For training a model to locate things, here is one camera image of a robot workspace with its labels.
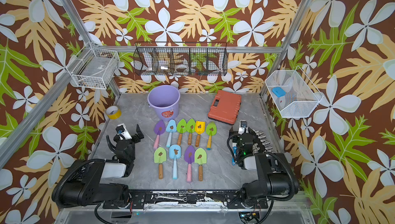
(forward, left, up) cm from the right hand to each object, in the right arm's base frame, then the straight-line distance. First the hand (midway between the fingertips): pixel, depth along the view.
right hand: (240, 126), depth 91 cm
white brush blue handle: (-18, +7, +7) cm, 20 cm away
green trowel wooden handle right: (+5, +30, -9) cm, 32 cm away
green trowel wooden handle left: (+5, +36, -9) cm, 38 cm away
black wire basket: (+37, +37, +23) cm, 57 cm away
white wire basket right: (+10, -27, +18) cm, 34 cm away
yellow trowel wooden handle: (+4, +24, -9) cm, 26 cm away
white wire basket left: (+23, +84, +26) cm, 91 cm away
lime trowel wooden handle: (-15, +48, -8) cm, 51 cm away
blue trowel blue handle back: (+5, +43, -9) cm, 45 cm away
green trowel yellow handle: (+2, +17, -8) cm, 19 cm away
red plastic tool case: (+20, +6, -5) cm, 21 cm away
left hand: (-3, +65, +5) cm, 65 cm away
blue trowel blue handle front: (-13, +39, -9) cm, 42 cm away
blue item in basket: (+13, -20, +17) cm, 30 cm away
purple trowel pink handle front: (-15, +31, -8) cm, 35 cm away
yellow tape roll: (+18, +88, -9) cm, 90 cm away
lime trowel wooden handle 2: (-17, +24, -9) cm, 31 cm away
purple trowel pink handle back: (+4, +51, -9) cm, 52 cm away
